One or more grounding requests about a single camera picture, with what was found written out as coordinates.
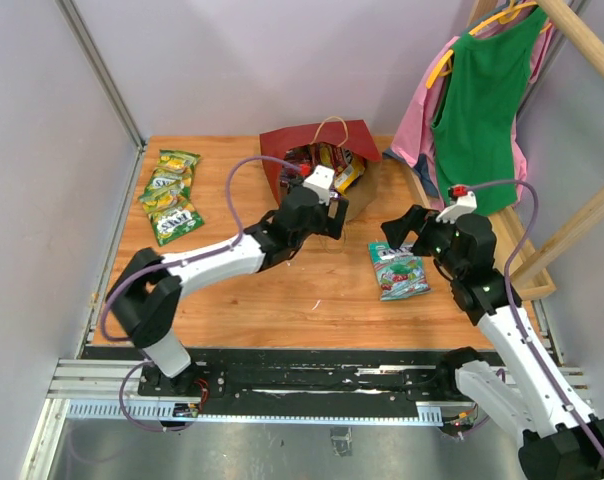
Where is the yellow clothes hanger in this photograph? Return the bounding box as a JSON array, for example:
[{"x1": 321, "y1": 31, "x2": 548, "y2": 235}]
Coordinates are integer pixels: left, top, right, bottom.
[{"x1": 425, "y1": 1, "x2": 538, "y2": 90}]

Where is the teal candy packet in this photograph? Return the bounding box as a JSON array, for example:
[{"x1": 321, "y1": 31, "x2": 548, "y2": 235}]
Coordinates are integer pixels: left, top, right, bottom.
[{"x1": 368, "y1": 242, "x2": 431, "y2": 301}]

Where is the green tank top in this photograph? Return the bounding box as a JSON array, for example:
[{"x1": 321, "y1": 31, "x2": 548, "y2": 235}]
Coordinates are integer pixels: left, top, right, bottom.
[{"x1": 432, "y1": 7, "x2": 547, "y2": 203}]

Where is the aluminium corner post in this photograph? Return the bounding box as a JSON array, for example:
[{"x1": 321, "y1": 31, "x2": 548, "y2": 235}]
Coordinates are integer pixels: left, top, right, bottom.
[{"x1": 55, "y1": 0, "x2": 146, "y2": 150}]

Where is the blue grey shirt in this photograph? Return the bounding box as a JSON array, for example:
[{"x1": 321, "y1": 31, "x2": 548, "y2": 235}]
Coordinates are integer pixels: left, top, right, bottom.
[{"x1": 383, "y1": 148, "x2": 439, "y2": 198}]

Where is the yellow snack packet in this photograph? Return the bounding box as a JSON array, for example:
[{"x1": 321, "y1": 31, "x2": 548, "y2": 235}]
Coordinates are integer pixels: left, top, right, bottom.
[{"x1": 334, "y1": 156, "x2": 366, "y2": 195}]

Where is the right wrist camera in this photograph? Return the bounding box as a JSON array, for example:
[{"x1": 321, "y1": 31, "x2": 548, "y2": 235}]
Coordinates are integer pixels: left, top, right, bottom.
[{"x1": 436, "y1": 185, "x2": 477, "y2": 224}]

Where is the green Fox's candy packet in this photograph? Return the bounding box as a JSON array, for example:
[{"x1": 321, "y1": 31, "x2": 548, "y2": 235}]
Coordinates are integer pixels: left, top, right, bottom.
[{"x1": 157, "y1": 149, "x2": 201, "y2": 174}]

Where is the white cable duct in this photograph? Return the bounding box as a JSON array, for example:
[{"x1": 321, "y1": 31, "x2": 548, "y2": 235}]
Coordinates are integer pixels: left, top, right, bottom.
[{"x1": 67, "y1": 398, "x2": 444, "y2": 426}]

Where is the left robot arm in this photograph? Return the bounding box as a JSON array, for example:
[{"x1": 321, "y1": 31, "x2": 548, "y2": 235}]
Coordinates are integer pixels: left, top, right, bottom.
[{"x1": 106, "y1": 186, "x2": 349, "y2": 396}]

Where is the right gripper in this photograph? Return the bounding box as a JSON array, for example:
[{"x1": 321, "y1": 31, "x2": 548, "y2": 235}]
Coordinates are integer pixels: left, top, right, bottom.
[{"x1": 381, "y1": 204, "x2": 465, "y2": 278}]

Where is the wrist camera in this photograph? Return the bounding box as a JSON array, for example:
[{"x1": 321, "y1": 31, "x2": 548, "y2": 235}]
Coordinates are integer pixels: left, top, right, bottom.
[
  {"x1": 303, "y1": 165, "x2": 335, "y2": 206},
  {"x1": 436, "y1": 185, "x2": 477, "y2": 224}
]

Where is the red brown paper bag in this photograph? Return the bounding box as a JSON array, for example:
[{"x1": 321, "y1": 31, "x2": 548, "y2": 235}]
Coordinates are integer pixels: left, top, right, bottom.
[{"x1": 259, "y1": 116, "x2": 382, "y2": 248}]

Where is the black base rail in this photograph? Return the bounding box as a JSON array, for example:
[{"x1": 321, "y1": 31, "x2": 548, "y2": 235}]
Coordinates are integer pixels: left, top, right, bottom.
[{"x1": 138, "y1": 348, "x2": 468, "y2": 406}]

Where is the red snack packet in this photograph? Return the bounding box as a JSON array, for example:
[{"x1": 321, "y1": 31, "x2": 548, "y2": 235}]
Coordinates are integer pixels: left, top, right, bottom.
[{"x1": 285, "y1": 142, "x2": 353, "y2": 173}]

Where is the pink shirt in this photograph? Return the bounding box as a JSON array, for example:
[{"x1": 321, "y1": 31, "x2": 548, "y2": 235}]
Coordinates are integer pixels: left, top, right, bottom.
[{"x1": 389, "y1": 24, "x2": 555, "y2": 210}]

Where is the wooden clothes rack frame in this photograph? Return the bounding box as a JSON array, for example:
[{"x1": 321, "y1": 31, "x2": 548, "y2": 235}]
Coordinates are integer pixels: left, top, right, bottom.
[{"x1": 395, "y1": 0, "x2": 604, "y2": 304}]

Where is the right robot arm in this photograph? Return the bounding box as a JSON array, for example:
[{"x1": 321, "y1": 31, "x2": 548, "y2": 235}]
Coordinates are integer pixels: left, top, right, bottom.
[{"x1": 381, "y1": 205, "x2": 604, "y2": 479}]

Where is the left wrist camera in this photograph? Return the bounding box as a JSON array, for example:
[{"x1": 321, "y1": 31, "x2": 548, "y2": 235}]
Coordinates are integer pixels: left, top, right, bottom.
[{"x1": 303, "y1": 165, "x2": 335, "y2": 206}]

